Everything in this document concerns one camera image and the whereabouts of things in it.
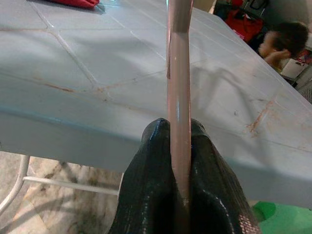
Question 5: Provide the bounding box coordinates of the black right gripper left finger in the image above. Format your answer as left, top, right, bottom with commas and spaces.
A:
108, 117, 188, 234

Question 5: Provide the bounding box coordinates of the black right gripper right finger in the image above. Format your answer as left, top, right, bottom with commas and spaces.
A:
189, 118, 261, 234

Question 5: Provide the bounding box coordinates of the pale pink plastic hanger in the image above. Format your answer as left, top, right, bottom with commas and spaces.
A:
165, 0, 194, 213

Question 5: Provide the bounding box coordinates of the white and red shirt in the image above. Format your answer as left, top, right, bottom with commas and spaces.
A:
46, 0, 101, 10

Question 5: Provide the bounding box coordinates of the green plastic stool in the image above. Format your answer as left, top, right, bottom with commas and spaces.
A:
250, 199, 312, 234

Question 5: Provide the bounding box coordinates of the white folding table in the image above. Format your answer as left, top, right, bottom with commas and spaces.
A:
0, 0, 312, 215

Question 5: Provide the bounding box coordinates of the small dark-haired child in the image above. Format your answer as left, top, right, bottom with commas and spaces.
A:
257, 21, 311, 70

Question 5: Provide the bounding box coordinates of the red fabric bag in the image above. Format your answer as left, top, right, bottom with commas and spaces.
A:
224, 8, 265, 44

